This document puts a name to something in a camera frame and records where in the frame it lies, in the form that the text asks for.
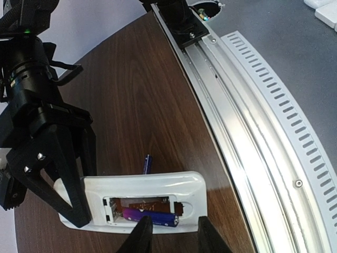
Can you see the blue AAA battery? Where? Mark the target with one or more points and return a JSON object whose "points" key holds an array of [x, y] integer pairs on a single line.
{"points": [[158, 218], [147, 164]]}

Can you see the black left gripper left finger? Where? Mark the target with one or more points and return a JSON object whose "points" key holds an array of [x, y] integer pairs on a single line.
{"points": [[140, 239]]}

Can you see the white remote control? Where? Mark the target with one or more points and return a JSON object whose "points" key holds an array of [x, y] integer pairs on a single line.
{"points": [[182, 193]]}

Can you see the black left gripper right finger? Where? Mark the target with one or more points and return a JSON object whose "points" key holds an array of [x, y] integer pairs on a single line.
{"points": [[209, 240]]}

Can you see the front aluminium rail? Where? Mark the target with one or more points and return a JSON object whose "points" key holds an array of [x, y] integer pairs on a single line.
{"points": [[283, 177]]}

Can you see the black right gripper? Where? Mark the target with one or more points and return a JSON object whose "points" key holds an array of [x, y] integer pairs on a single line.
{"points": [[42, 135]]}

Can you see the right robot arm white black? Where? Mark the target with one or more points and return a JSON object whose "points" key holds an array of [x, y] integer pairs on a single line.
{"points": [[27, 62]]}

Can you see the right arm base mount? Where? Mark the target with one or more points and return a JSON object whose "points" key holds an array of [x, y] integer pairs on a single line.
{"points": [[185, 27]]}

